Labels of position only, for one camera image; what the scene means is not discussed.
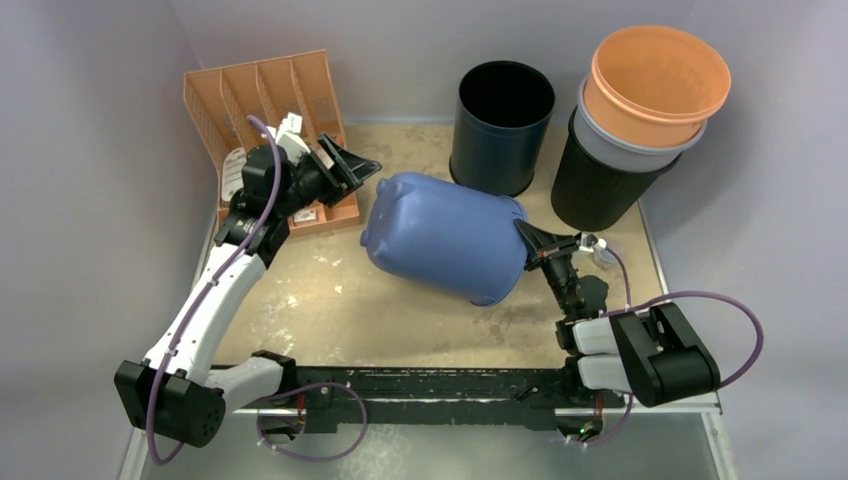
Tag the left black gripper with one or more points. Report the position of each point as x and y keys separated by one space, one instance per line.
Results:
x=349 y=171

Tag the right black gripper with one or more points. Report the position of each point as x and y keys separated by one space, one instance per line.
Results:
x=549 y=252

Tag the large blue plastic bucket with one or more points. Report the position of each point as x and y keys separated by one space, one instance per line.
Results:
x=447 y=236

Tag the dark navy cylindrical bin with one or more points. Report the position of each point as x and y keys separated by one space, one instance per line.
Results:
x=503 y=112

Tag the orange plastic bucket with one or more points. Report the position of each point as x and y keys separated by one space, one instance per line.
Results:
x=655 y=86

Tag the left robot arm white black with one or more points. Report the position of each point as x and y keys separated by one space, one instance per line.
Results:
x=173 y=391

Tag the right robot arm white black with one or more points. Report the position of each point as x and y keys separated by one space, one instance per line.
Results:
x=651 y=352

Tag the small boxes in organizer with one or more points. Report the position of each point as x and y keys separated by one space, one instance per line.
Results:
x=306 y=215

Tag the black ribbed bin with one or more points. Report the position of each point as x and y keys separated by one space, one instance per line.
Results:
x=590 y=196

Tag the white oval package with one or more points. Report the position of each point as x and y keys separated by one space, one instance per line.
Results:
x=231 y=173

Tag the grey plastic bucket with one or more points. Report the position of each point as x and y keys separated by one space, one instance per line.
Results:
x=617 y=153

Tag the orange plastic file organizer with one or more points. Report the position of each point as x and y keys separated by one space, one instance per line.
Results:
x=219 y=100

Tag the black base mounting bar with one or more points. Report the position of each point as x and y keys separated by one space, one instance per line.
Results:
x=538 y=399

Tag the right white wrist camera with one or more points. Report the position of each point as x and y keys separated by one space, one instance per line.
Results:
x=590 y=243

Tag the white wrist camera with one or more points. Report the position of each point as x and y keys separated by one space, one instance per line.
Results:
x=288 y=129
x=590 y=243

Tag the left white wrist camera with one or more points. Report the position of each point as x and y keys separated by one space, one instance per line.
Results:
x=288 y=129

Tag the aluminium frame rail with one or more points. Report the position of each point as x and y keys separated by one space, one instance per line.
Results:
x=706 y=402

